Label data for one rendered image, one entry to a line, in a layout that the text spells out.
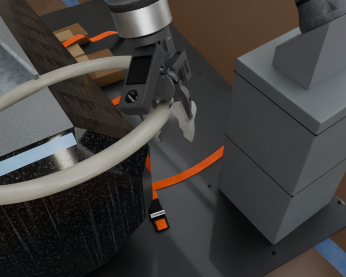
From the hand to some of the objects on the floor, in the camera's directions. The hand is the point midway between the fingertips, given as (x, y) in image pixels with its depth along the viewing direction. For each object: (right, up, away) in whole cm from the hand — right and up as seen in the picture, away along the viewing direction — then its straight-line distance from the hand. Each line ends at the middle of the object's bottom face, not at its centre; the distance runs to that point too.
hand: (173, 138), depth 78 cm
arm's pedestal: (+51, -29, +139) cm, 151 cm away
